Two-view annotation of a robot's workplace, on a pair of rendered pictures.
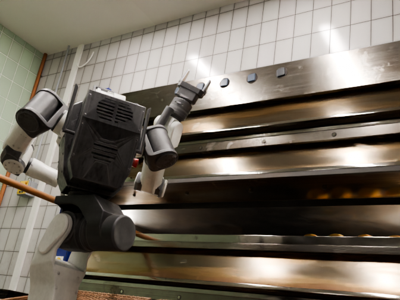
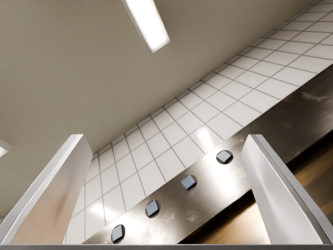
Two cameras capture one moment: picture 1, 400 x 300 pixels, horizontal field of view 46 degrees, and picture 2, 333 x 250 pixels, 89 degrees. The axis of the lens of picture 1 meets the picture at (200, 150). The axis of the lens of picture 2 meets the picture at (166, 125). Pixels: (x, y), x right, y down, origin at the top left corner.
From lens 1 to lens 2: 1.98 m
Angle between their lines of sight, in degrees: 42
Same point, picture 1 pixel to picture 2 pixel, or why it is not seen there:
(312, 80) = (277, 143)
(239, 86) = (178, 202)
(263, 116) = (260, 231)
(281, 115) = not seen: hidden behind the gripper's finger
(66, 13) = not seen: outside the picture
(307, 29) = (213, 111)
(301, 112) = (321, 188)
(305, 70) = not seen: hidden behind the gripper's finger
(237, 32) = (138, 150)
